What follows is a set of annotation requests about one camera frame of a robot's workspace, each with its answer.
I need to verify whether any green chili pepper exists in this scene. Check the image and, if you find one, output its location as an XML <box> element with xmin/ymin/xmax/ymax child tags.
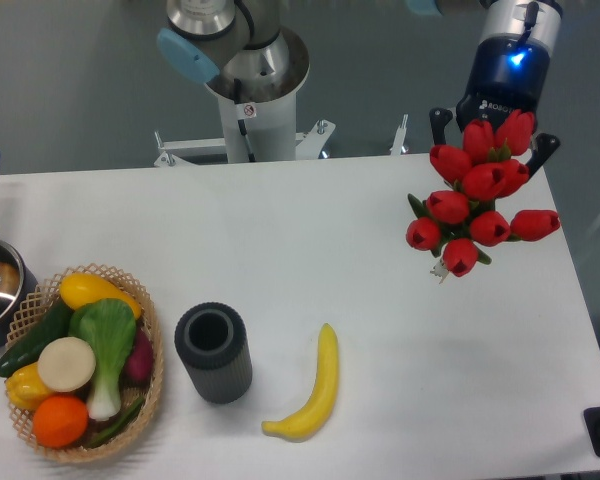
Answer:
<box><xmin>84</xmin><ymin>397</ymin><xmax>145</xmax><ymax>449</ymax></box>

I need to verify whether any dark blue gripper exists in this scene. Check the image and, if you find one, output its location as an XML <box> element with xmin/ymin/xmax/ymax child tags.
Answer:
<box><xmin>429</xmin><ymin>36</ymin><xmax>561</xmax><ymax>178</ymax></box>

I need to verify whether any green cucumber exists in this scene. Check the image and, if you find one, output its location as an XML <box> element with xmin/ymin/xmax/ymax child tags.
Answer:
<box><xmin>0</xmin><ymin>300</ymin><xmax>74</xmax><ymax>378</ymax></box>

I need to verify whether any cream round radish slice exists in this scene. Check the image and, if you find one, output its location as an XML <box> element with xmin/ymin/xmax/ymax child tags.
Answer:
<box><xmin>37</xmin><ymin>337</ymin><xmax>96</xmax><ymax>393</ymax></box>

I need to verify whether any purple sweet potato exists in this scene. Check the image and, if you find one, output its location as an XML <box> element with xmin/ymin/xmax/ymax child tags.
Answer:
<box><xmin>123</xmin><ymin>329</ymin><xmax>154</xmax><ymax>384</ymax></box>

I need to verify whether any yellow banana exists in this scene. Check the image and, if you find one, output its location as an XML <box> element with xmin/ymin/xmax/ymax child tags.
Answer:
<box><xmin>261</xmin><ymin>323</ymin><xmax>340</xmax><ymax>442</ymax></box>

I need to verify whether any dark grey ribbed vase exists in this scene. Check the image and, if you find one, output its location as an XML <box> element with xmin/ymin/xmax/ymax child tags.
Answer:
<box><xmin>174</xmin><ymin>302</ymin><xmax>253</xmax><ymax>404</ymax></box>

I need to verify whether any green bok choy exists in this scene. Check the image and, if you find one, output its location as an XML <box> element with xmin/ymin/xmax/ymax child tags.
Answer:
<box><xmin>69</xmin><ymin>298</ymin><xmax>136</xmax><ymax>422</ymax></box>

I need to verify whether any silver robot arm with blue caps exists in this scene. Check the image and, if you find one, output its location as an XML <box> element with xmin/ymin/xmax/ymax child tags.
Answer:
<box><xmin>156</xmin><ymin>1</ymin><xmax>563</xmax><ymax>166</ymax></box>

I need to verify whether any red tulip bouquet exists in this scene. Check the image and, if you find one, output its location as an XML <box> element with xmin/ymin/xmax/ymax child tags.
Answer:
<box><xmin>405</xmin><ymin>110</ymin><xmax>561</xmax><ymax>280</ymax></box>

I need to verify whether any yellow bell pepper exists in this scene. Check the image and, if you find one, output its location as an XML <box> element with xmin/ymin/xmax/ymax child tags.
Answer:
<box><xmin>5</xmin><ymin>362</ymin><xmax>55</xmax><ymax>411</ymax></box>

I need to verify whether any yellow squash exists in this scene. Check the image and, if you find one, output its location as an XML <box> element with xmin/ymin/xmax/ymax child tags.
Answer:
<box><xmin>59</xmin><ymin>273</ymin><xmax>142</xmax><ymax>320</ymax></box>

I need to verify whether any woven wicker basket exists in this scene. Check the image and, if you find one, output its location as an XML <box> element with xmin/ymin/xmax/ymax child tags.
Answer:
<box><xmin>6</xmin><ymin>264</ymin><xmax>164</xmax><ymax>464</ymax></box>

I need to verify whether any orange fruit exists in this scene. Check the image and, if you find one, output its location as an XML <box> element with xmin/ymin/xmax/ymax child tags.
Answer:
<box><xmin>33</xmin><ymin>394</ymin><xmax>89</xmax><ymax>448</ymax></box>

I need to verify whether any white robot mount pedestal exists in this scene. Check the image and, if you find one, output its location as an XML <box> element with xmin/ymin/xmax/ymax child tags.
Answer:
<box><xmin>153</xmin><ymin>79</ymin><xmax>411</xmax><ymax>169</ymax></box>

